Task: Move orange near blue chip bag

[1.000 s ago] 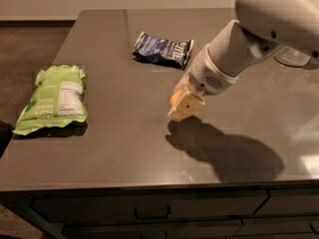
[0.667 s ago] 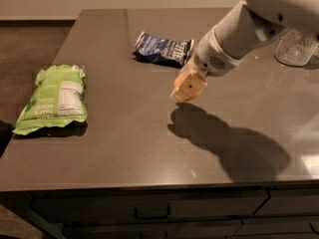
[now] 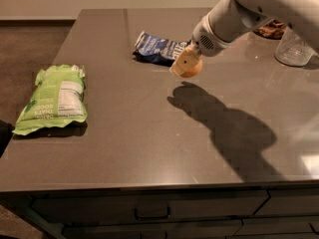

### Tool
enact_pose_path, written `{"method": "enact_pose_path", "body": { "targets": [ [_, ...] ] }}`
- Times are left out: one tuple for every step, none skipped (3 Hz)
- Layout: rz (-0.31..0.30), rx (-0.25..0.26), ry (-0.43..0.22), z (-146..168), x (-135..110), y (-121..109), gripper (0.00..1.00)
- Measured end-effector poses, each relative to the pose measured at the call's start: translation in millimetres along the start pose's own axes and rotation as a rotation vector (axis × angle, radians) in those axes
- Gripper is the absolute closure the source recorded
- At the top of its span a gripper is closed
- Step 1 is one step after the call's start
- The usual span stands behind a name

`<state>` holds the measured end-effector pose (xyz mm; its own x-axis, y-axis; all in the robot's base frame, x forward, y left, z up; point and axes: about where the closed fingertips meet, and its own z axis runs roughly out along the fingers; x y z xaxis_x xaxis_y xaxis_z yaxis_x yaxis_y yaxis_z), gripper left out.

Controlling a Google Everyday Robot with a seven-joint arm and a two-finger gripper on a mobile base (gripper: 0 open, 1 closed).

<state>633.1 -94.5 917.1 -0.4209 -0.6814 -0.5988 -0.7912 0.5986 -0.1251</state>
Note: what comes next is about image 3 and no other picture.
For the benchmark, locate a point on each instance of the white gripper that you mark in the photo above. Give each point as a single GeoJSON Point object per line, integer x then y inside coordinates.
{"type": "Point", "coordinates": [208, 40]}

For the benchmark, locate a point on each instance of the orange fruit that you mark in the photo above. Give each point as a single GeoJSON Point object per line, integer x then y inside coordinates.
{"type": "Point", "coordinates": [191, 69]}

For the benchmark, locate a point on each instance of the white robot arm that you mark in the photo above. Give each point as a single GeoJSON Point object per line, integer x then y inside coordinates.
{"type": "Point", "coordinates": [299, 15]}

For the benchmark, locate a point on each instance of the blue chip bag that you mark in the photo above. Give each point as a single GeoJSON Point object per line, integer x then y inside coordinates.
{"type": "Point", "coordinates": [156, 50]}

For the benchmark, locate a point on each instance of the green snack bag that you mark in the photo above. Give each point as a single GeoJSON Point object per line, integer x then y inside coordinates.
{"type": "Point", "coordinates": [57, 101]}

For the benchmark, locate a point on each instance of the glass jar with black lid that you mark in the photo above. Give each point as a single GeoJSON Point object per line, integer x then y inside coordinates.
{"type": "Point", "coordinates": [274, 30]}

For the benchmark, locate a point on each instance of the clear glass cup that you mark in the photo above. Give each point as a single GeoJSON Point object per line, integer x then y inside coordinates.
{"type": "Point", "coordinates": [292, 50]}

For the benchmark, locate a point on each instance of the dark right cabinet drawer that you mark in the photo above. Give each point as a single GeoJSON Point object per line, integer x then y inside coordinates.
{"type": "Point", "coordinates": [290, 202]}

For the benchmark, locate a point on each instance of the dark cabinet drawer with handle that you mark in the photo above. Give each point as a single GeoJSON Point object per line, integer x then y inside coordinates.
{"type": "Point", "coordinates": [150, 207]}

